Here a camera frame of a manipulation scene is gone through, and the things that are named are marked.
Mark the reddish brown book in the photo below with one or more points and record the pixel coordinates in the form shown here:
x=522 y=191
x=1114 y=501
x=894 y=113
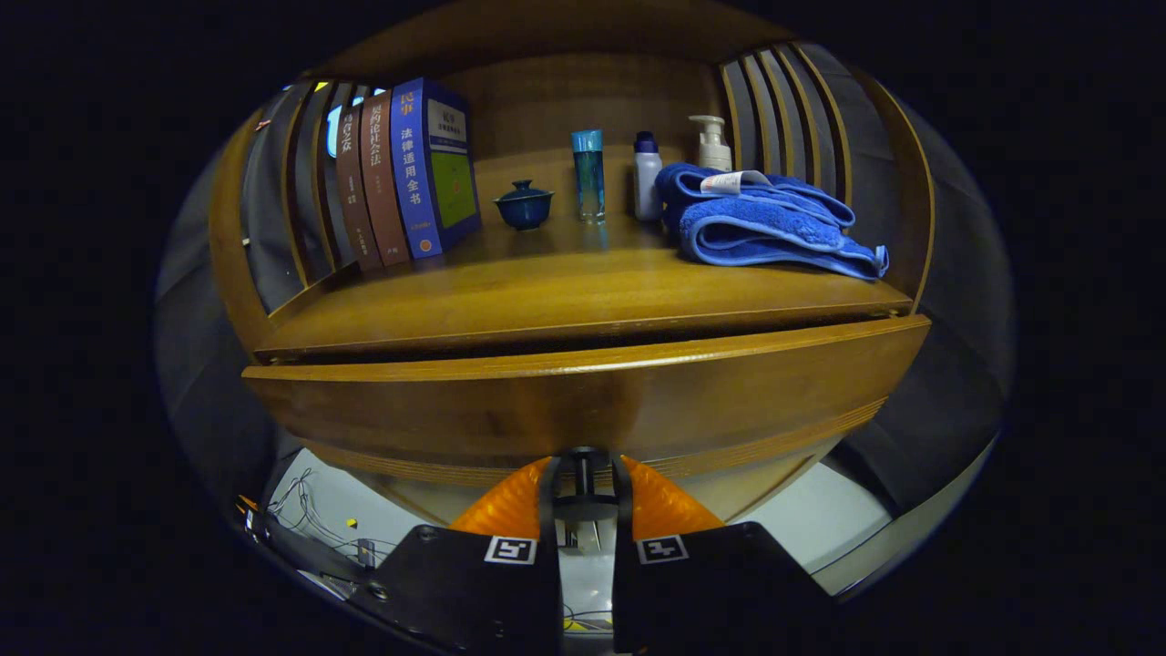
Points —
x=383 y=173

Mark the wooden cabinet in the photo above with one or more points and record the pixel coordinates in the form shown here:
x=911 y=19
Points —
x=565 y=91

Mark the white pump bottle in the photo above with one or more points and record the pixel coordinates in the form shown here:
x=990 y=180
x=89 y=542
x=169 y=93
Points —
x=712 y=146

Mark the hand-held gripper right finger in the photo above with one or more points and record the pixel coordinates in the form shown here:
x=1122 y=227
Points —
x=710 y=592

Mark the wooden drawer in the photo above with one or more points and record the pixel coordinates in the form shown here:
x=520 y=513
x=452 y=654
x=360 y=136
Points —
x=455 y=410

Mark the blue lidded teacup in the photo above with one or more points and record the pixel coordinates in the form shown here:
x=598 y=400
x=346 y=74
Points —
x=524 y=205

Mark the black drawer knob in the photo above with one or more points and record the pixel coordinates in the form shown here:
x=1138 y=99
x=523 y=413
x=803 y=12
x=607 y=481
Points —
x=583 y=483

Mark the dark brown book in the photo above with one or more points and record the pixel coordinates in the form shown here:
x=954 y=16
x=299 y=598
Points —
x=355 y=191

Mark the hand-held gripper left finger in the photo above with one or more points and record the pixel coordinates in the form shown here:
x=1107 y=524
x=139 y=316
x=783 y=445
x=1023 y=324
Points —
x=474 y=592

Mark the blue book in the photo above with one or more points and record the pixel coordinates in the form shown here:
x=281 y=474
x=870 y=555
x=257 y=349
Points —
x=414 y=164

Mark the wooden countertop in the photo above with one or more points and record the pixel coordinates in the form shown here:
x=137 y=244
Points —
x=565 y=292

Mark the teal glass bottle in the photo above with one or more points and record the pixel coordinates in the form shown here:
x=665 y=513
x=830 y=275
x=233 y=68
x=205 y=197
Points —
x=588 y=173

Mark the white bottle with blue cap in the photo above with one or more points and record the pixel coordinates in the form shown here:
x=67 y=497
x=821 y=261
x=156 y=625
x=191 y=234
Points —
x=647 y=178

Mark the blue folded towel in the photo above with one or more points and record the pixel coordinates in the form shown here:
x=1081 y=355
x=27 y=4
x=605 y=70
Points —
x=765 y=228

